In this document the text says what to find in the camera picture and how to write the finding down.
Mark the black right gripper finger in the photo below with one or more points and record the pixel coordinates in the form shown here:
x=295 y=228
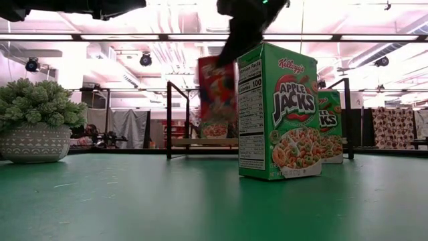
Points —
x=249 y=37
x=234 y=40

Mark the red Froot Loops cereal box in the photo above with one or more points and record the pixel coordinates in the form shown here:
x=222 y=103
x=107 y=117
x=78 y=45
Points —
x=217 y=100

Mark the green Apple Jacks cereal box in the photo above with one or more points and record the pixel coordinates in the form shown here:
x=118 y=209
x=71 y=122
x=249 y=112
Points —
x=281 y=114
x=332 y=127

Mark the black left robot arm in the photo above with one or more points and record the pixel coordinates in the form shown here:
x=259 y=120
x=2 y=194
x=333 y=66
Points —
x=67 y=7

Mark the grey hanging cloth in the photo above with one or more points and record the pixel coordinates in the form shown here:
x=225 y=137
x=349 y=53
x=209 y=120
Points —
x=127 y=125

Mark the black partition panel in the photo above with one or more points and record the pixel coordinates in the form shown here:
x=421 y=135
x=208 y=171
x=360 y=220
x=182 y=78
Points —
x=366 y=129

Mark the black background equipment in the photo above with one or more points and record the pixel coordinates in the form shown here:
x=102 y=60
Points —
x=110 y=140

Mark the person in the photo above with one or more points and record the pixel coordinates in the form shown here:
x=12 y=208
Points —
x=90 y=130

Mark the brown patterned hanging cloth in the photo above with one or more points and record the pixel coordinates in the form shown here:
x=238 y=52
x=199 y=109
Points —
x=393 y=129

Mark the white hanging cloth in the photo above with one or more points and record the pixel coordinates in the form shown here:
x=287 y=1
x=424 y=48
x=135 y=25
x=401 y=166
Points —
x=422 y=124

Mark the green potted plant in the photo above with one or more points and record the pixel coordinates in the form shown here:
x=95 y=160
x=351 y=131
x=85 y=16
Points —
x=36 y=100

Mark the grey patterned plant pot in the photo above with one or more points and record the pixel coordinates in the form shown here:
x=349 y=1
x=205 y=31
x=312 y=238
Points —
x=33 y=144

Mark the black ceiling camera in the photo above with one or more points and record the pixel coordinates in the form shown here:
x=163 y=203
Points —
x=321 y=84
x=32 y=64
x=382 y=61
x=145 y=59

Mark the black overhead frame bar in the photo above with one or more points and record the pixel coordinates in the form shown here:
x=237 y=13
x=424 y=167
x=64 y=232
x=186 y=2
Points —
x=117 y=37

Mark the black table frame rail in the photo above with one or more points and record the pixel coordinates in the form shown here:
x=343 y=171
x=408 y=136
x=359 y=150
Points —
x=384 y=151

